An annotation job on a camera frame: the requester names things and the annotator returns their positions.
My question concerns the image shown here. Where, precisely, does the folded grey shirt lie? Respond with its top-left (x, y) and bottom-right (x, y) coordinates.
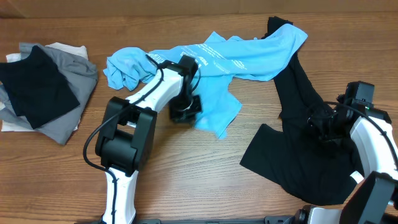
top-left (1, 43), bottom-right (98, 145)

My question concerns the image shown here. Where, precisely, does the folded white shirt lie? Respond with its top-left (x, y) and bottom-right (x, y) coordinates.
top-left (1, 42), bottom-right (88, 132)

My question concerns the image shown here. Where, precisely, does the black t-shirt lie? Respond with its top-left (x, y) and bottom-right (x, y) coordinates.
top-left (239, 16), bottom-right (364, 207)

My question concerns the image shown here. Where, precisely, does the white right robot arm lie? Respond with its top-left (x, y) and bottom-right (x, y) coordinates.
top-left (286, 81), bottom-right (397, 223)

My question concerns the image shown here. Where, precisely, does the light blue printed t-shirt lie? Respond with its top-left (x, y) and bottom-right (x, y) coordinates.
top-left (103, 24), bottom-right (308, 139)

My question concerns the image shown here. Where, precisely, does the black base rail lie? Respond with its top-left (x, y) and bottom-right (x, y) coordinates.
top-left (134, 215), bottom-right (295, 224)

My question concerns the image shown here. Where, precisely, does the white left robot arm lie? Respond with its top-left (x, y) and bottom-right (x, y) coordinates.
top-left (90, 55), bottom-right (202, 223)

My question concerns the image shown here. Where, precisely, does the folded black shirt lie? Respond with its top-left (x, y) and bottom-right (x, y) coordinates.
top-left (1, 45), bottom-right (80, 129)

